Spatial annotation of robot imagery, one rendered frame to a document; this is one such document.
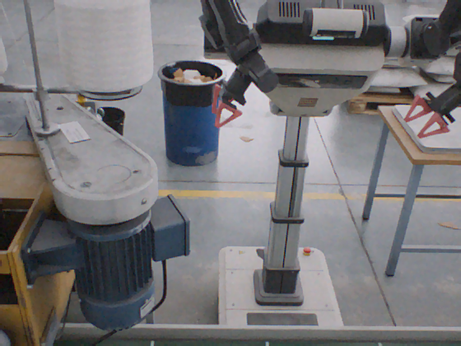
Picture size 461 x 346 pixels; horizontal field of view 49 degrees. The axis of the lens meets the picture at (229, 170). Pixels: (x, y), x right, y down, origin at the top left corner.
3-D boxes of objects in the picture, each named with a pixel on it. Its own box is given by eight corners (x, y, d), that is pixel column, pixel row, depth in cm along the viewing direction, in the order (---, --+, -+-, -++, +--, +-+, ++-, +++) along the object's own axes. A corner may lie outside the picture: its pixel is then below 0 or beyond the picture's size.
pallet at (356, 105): (447, 86, 532) (450, 73, 525) (479, 119, 462) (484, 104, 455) (333, 81, 531) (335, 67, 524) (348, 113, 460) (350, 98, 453)
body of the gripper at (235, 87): (222, 96, 131) (237, 72, 129) (218, 83, 140) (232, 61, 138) (243, 108, 134) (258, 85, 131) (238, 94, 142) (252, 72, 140)
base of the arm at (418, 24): (411, 17, 148) (409, 58, 148) (422, 9, 139) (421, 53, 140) (440, 18, 148) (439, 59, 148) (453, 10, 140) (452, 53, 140)
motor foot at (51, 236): (95, 245, 99) (91, 208, 95) (82, 287, 89) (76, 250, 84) (47, 244, 99) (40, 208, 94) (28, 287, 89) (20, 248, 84)
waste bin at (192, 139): (223, 138, 408) (226, 60, 375) (224, 171, 364) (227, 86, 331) (163, 137, 407) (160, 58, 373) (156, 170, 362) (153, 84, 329)
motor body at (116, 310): (159, 283, 112) (155, 188, 99) (151, 338, 99) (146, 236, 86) (90, 282, 111) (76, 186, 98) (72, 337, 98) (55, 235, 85)
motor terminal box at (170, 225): (174, 236, 109) (173, 191, 103) (192, 265, 101) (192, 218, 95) (137, 246, 105) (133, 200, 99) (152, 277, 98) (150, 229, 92)
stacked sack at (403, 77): (411, 73, 481) (413, 60, 474) (426, 91, 444) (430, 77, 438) (342, 72, 478) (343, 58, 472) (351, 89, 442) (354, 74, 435)
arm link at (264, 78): (250, 25, 128) (222, 44, 127) (273, 45, 120) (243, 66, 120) (265, 58, 137) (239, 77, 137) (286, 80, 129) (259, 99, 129)
